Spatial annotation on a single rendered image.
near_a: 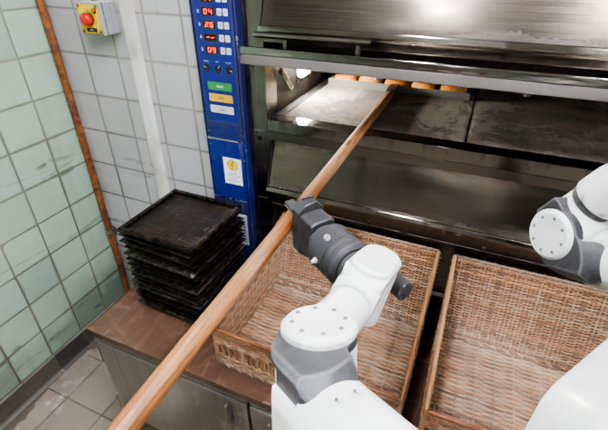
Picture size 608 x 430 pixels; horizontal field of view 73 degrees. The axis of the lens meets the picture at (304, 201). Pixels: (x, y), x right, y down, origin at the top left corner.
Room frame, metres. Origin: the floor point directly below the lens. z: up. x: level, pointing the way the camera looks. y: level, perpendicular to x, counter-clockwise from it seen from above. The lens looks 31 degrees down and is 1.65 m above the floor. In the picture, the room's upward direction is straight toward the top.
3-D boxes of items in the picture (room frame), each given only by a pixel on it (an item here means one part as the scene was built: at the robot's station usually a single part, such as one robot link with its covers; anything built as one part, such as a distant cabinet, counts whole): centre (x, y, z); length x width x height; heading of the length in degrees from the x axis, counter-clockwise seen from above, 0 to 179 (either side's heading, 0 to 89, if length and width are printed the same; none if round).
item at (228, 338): (0.91, -0.08, 0.72); 0.56 x 0.49 x 0.28; 66
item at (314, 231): (0.61, -0.03, 1.19); 0.12 x 0.10 x 0.13; 32
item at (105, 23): (1.48, 0.69, 1.46); 0.10 x 0.07 x 0.10; 67
